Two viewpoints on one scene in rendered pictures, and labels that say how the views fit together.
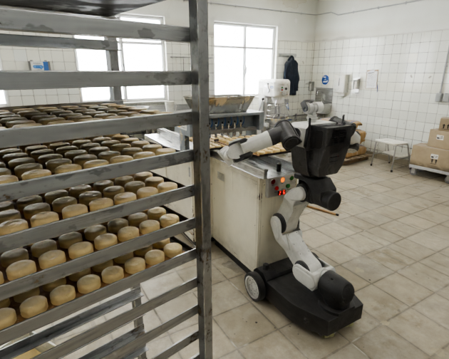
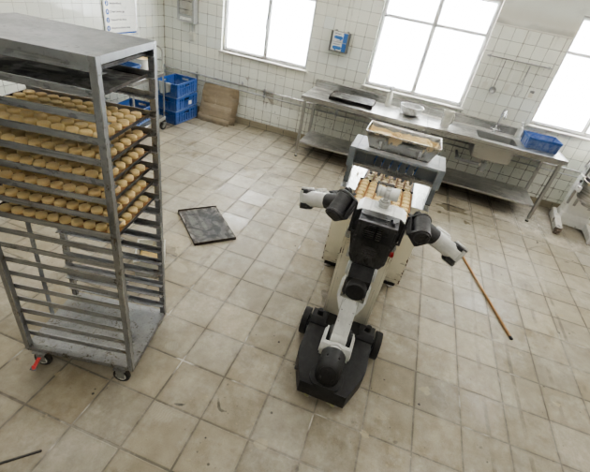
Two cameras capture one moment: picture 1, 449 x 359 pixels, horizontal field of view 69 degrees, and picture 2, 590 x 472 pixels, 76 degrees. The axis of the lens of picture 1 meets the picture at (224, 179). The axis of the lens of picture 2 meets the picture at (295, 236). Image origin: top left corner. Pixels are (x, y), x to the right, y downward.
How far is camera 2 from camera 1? 158 cm
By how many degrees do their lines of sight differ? 41
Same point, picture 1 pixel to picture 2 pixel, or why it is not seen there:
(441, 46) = not seen: outside the picture
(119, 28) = (58, 110)
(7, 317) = (28, 212)
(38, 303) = (41, 213)
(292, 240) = (344, 305)
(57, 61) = (359, 35)
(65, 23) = (33, 106)
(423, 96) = not seen: outside the picture
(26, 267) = (35, 197)
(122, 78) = (62, 134)
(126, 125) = (65, 155)
